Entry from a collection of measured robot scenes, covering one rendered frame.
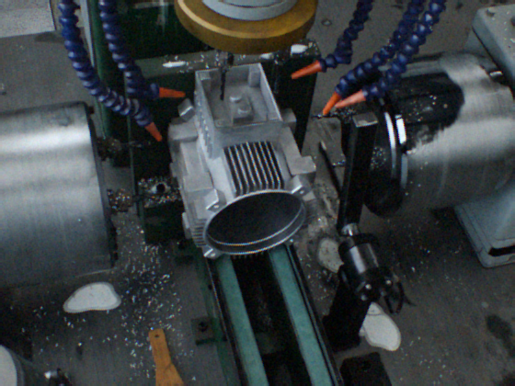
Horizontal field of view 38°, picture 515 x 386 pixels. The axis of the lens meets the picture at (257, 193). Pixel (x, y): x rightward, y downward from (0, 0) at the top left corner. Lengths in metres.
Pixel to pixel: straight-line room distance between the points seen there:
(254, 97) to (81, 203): 0.31
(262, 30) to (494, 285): 0.71
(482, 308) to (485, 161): 0.31
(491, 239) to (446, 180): 0.25
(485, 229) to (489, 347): 0.21
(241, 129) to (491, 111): 0.37
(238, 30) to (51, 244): 0.37
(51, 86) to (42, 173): 0.62
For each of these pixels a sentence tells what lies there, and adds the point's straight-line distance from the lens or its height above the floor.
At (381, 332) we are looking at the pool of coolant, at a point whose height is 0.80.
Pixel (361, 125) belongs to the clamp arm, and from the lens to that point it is 0.94.
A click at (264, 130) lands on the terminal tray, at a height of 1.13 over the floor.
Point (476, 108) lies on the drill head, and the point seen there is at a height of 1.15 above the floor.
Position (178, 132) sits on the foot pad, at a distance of 1.13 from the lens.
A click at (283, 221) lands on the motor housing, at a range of 1.18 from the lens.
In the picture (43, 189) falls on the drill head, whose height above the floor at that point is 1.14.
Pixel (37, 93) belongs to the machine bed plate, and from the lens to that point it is 1.60.
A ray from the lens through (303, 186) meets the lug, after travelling 1.07.
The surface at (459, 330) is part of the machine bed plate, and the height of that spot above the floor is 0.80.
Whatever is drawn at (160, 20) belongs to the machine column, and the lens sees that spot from 1.21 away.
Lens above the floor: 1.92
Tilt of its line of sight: 52 degrees down
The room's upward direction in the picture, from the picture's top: 8 degrees clockwise
